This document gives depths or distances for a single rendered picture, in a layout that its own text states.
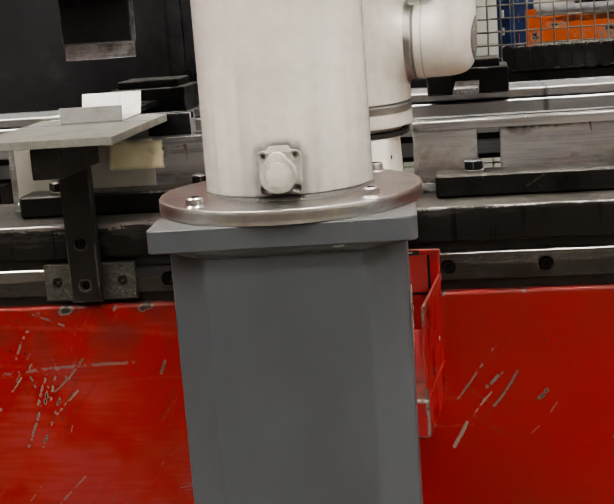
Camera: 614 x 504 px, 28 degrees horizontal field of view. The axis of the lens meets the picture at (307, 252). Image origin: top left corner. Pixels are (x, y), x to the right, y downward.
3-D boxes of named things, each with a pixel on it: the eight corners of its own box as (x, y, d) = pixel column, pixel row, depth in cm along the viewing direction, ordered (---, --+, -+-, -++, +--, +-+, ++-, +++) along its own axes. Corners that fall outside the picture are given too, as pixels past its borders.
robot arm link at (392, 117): (342, 95, 140) (344, 121, 141) (326, 110, 131) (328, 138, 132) (416, 91, 138) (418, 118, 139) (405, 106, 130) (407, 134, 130)
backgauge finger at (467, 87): (422, 106, 172) (420, 69, 171) (430, 90, 197) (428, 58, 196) (510, 100, 170) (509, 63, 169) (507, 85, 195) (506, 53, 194)
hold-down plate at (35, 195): (20, 219, 171) (18, 197, 170) (34, 212, 176) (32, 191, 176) (236, 208, 167) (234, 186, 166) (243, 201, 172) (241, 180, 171)
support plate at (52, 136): (-34, 153, 150) (-35, 145, 149) (42, 128, 175) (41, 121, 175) (112, 145, 147) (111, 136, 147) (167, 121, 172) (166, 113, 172)
